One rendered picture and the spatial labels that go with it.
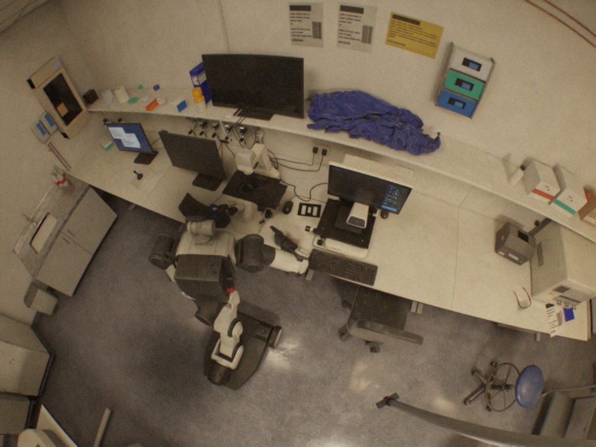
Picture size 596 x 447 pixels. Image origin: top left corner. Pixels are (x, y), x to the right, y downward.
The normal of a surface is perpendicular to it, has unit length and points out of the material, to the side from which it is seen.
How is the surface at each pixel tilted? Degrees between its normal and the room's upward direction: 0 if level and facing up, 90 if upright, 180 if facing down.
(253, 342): 0
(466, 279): 0
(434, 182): 90
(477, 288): 0
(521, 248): 45
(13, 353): 90
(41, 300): 90
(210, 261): 14
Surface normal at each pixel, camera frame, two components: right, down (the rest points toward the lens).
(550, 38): -0.35, 0.81
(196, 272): 0.05, -0.69
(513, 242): -0.36, 0.18
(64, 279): 0.94, 0.29
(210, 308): -0.21, -0.03
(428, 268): -0.04, -0.51
